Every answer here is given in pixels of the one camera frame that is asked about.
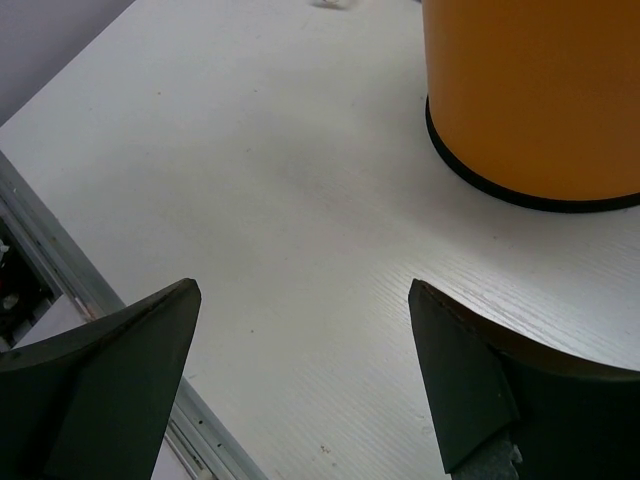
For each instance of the aluminium table frame rail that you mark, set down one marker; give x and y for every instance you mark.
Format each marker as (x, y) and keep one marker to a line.
(202, 443)

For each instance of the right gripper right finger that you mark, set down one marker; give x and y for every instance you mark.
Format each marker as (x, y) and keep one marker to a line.
(504, 406)

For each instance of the orange cylindrical bin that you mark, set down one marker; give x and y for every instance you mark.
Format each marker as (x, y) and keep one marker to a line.
(537, 102)

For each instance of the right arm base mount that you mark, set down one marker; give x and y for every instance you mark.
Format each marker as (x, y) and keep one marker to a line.
(25, 296)

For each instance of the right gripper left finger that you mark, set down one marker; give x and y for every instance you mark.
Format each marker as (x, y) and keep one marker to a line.
(94, 402)

